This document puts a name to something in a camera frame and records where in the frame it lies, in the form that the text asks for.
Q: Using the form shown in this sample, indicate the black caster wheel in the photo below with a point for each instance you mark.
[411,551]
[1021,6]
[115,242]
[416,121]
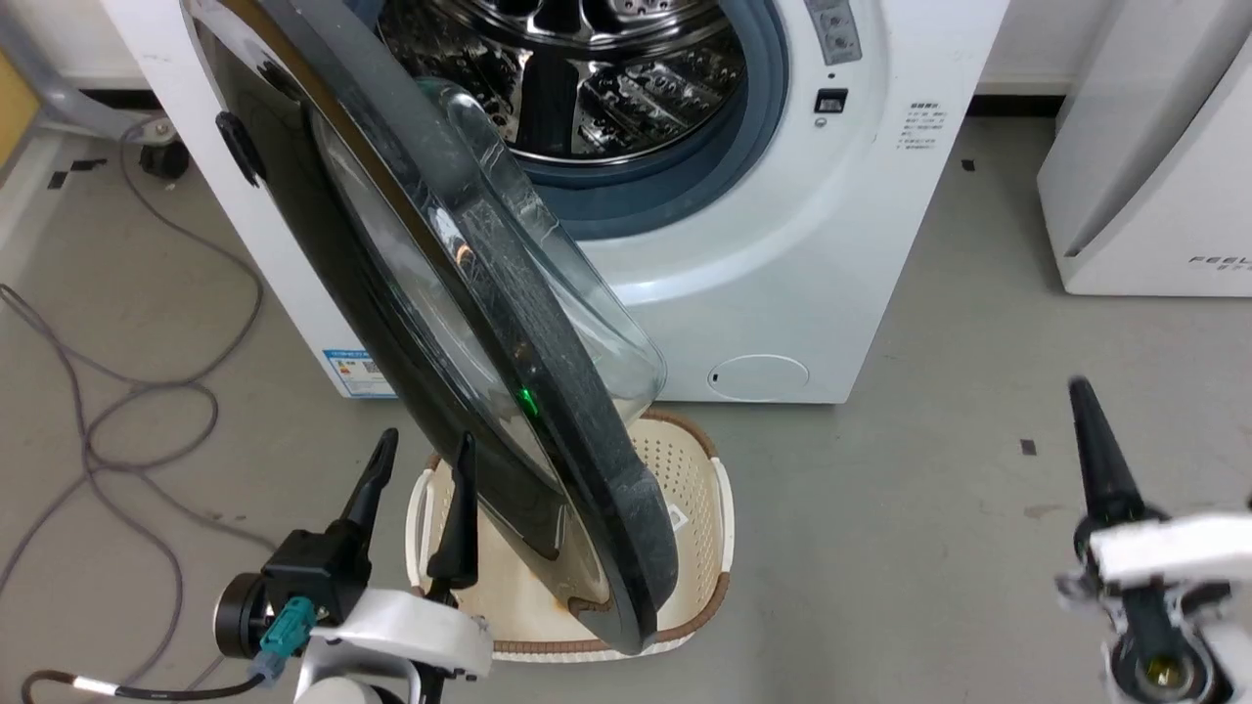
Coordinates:
[163,158]

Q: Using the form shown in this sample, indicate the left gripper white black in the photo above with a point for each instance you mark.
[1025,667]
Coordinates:
[401,626]

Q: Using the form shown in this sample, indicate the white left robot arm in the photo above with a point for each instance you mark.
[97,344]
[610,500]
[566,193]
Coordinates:
[342,692]

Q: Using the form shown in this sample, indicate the black round glass washer door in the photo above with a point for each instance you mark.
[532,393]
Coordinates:
[323,254]

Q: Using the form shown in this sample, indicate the white front-load washing machine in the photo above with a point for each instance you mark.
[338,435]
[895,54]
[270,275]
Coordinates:
[782,244]

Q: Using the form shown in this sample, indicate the white appliance with grey lettering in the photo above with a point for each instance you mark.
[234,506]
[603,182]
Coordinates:
[1154,196]

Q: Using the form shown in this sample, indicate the grey metal frame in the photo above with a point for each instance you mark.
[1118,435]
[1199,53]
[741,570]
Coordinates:
[59,93]

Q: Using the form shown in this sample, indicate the cream perforated laundry basket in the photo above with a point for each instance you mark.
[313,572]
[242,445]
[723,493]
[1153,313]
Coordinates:
[690,489]

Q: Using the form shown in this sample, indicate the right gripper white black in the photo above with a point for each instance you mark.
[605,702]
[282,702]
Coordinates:
[1174,557]

